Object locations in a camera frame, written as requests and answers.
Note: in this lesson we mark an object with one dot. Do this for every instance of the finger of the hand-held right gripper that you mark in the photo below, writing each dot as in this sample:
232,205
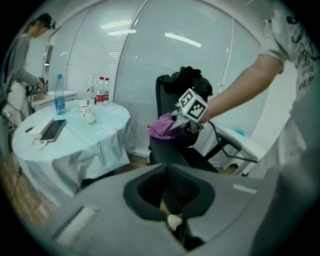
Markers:
177,126

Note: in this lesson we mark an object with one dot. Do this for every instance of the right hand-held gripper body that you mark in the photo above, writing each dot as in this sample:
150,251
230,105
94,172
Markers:
193,107

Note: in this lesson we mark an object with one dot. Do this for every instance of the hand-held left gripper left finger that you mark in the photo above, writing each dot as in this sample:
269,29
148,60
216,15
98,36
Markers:
105,212

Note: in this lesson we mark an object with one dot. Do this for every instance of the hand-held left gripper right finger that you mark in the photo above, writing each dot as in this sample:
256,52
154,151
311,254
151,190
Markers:
225,200

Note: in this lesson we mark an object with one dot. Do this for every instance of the purple cloth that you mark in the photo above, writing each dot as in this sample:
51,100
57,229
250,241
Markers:
161,127

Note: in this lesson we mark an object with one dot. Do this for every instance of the person's right forearm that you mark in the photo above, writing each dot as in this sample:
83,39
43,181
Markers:
237,95

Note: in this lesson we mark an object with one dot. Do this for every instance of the teal cloth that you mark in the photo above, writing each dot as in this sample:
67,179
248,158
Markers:
241,132

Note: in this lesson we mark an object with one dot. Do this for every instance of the black office chair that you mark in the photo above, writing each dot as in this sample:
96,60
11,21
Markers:
170,150

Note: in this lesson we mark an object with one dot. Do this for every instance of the black jacket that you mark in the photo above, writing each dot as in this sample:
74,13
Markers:
190,80

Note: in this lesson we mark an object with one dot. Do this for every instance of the white slatted blinds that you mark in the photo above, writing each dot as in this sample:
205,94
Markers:
150,62

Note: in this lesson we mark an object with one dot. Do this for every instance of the red cap plastic bottle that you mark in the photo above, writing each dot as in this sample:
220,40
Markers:
100,93
106,92

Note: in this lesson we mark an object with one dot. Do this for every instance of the white packet with red label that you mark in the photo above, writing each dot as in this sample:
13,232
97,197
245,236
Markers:
87,115

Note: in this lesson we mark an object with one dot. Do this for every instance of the black smartphone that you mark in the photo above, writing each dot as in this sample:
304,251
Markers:
53,130

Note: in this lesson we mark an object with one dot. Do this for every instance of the person's white printed shirt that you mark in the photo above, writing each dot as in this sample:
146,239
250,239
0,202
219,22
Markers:
297,100

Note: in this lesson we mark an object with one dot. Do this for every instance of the white power bank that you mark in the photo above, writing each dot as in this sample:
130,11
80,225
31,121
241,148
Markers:
41,126

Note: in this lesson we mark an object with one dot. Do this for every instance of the black pen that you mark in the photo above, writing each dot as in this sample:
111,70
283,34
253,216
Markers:
29,129

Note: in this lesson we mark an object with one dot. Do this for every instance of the blue water bottle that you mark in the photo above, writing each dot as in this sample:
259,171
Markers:
60,100

